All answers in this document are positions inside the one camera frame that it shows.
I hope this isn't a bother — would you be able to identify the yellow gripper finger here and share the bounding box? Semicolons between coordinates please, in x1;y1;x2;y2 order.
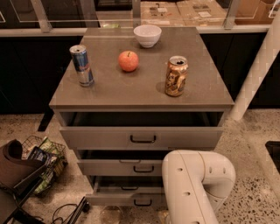
158;210;170;224

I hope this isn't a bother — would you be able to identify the grey bottom drawer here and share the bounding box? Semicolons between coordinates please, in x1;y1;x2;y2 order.
86;176;166;207

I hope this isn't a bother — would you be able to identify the grey drawer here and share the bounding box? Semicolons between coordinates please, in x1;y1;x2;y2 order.
60;112;222;150
86;176;166;207
78;150;166;177

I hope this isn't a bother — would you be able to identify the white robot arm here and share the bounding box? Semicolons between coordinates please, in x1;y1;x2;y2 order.
162;150;236;224

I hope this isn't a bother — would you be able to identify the grey middle drawer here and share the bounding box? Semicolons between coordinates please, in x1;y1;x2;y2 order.
78;150;166;177

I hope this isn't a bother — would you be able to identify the grey top drawer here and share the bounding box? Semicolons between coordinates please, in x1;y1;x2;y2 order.
60;112;222;150

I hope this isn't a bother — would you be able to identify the grey drawer cabinet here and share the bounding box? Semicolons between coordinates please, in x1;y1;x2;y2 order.
48;26;235;208

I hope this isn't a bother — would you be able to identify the black bar on floor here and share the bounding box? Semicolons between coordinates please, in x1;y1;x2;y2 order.
66;197;90;224

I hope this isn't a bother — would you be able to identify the black object right edge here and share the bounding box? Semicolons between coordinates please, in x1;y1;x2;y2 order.
265;141;280;172

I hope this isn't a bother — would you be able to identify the green snack bag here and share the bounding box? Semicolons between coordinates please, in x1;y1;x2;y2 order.
34;137;67;195

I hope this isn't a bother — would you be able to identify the gold soda can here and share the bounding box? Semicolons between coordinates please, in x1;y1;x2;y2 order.
165;55;188;97

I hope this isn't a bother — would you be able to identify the dark blue snack bag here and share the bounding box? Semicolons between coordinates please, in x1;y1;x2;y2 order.
28;146;52;164

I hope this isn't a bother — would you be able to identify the brown chair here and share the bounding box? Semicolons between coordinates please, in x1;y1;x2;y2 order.
0;139;46;224

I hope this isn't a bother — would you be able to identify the red apple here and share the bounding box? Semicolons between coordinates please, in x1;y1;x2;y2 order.
118;51;139;72

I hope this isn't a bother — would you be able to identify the white ceramic bowl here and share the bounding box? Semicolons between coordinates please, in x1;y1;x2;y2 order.
134;24;162;48

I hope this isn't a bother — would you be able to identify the blue silver energy drink can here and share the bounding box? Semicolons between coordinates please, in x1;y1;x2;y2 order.
69;45;94;87

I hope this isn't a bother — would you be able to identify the cardboard box left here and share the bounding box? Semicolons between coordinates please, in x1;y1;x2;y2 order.
141;1;185;26

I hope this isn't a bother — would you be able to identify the cardboard box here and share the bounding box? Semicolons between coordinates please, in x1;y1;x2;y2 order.
176;0;227;26
141;1;185;26

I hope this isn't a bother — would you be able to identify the cardboard box right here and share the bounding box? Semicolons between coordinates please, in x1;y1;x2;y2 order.
176;0;227;26

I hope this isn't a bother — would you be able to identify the white railing ledge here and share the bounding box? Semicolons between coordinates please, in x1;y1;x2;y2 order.
0;24;270;38

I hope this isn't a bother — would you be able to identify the black wire basket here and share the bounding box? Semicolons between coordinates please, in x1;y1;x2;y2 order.
22;136;67;196

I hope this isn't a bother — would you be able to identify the white diagonal post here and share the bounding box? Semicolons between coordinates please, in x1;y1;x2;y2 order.
229;11;280;121

